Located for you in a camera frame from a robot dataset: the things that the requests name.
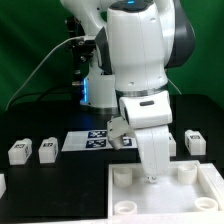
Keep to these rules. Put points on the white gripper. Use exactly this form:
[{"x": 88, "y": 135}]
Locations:
[{"x": 153, "y": 147}]

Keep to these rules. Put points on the white square tabletop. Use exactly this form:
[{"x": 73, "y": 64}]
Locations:
[{"x": 189, "y": 193}]

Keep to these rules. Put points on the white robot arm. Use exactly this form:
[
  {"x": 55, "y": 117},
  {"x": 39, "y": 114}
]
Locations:
[{"x": 134, "y": 43}]

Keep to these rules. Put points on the white sheet with markers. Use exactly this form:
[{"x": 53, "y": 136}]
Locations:
[{"x": 86, "y": 141}]

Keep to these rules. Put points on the white block left edge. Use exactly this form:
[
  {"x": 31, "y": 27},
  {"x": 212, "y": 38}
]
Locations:
[{"x": 2, "y": 185}]

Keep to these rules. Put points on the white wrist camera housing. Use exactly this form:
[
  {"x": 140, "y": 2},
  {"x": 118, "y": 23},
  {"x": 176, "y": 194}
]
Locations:
[{"x": 138, "y": 113}]

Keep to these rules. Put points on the black camera stand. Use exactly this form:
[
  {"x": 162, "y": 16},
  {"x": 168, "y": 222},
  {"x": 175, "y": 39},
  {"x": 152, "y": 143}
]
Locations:
[{"x": 75, "y": 50}]

